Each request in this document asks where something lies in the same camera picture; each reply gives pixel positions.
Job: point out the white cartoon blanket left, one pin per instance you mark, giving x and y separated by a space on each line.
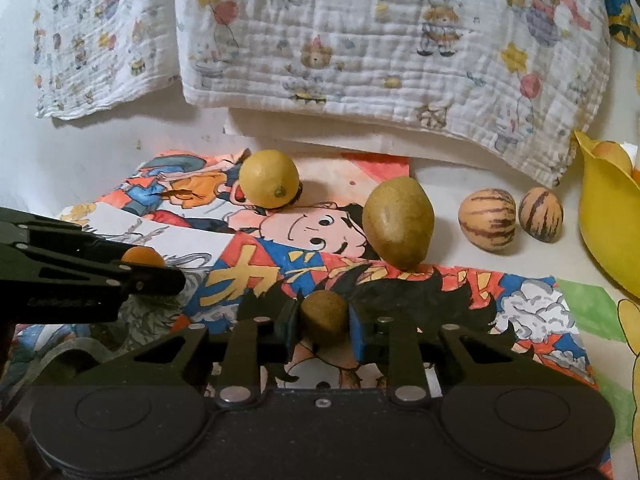
92 55

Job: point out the colourful anime poster mat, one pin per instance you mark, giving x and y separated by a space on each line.
528 412

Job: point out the metal baking tray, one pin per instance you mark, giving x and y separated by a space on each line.
64 361

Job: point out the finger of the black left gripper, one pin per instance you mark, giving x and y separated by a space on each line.
41 287
57 236

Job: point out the yellow plastic bowl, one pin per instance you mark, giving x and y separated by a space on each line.
608 216

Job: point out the green-yellow oval fruit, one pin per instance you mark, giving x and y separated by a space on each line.
399 221

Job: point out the white cartoon blanket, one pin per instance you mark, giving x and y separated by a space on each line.
515 77
92 55

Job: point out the yellow lemon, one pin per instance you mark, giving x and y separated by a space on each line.
269 179

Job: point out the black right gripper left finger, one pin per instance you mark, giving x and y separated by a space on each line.
195 367

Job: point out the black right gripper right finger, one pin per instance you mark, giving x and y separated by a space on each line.
402 341

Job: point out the striped melon fruit left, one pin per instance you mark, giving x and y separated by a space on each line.
487 218

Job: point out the peach in yellow bowl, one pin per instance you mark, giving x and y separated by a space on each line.
615 154

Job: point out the white cartoon blanket right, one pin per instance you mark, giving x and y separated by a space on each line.
515 77

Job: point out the small orange tangerine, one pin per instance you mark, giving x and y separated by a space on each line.
145 256
13 463

